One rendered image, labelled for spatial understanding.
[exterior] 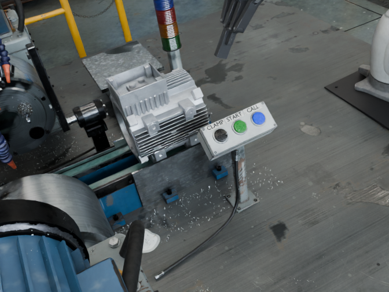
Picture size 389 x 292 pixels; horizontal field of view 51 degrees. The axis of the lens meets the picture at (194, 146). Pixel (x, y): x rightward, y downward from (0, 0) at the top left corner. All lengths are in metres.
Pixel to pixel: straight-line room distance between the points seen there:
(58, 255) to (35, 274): 0.04
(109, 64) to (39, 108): 0.47
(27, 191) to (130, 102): 0.34
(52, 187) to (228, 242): 0.47
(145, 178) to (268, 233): 0.34
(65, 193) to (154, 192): 0.41
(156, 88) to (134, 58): 0.63
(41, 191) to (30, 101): 0.48
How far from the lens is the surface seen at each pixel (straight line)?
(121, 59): 1.62
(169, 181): 1.13
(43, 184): 0.79
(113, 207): 1.13
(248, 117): 0.95
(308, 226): 1.08
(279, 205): 1.11
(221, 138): 0.91
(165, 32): 1.33
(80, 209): 0.75
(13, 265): 0.42
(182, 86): 1.04
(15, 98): 1.21
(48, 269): 0.42
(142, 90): 0.98
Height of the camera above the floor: 1.65
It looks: 40 degrees down
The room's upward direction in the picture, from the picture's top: 10 degrees counter-clockwise
